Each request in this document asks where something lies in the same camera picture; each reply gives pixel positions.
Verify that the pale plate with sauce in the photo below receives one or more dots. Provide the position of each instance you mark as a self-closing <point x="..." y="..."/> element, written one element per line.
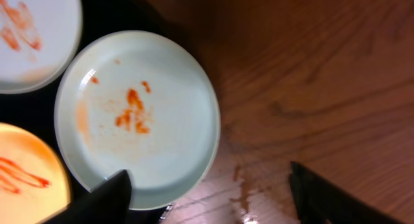
<point x="137" y="101"/>

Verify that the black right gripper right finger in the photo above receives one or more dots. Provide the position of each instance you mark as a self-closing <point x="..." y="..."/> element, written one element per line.
<point x="318" y="201"/>

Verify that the white plate with sauce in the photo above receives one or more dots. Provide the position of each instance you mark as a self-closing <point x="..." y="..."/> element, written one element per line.
<point x="38" y="40"/>

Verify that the yellow plate with sauce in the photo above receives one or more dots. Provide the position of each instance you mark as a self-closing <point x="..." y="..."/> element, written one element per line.
<point x="34" y="183"/>

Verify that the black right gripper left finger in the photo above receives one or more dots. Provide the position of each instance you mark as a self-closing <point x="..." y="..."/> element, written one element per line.
<point x="108" y="203"/>

